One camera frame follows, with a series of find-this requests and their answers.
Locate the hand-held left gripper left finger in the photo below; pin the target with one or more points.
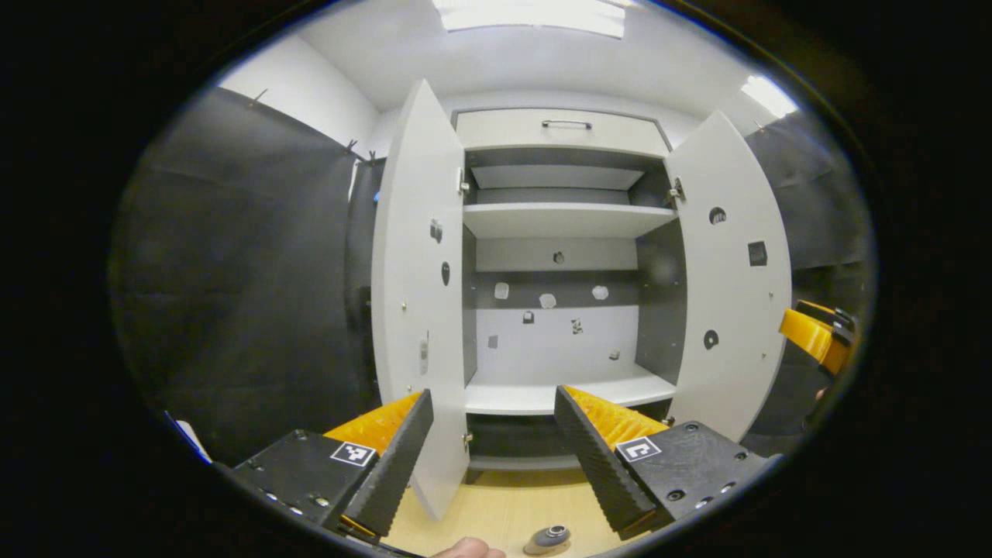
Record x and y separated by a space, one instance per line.
399 465

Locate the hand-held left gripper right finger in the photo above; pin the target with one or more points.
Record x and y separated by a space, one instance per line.
593 465

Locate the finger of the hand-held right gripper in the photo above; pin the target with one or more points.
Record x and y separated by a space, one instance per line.
806 333

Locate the white cabinet door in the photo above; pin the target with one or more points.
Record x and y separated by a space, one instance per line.
736 294
411 310

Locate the silver bottle with pink label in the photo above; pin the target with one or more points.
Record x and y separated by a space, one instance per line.
546 541

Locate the white cabinet drawer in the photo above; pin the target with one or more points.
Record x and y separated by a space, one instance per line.
620 136

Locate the computer monitor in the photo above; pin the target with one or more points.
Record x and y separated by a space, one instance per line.
194 442

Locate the black backdrop cloth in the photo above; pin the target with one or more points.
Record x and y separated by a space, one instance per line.
248 271

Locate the large ceiling light panel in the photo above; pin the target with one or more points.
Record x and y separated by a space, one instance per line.
535 15

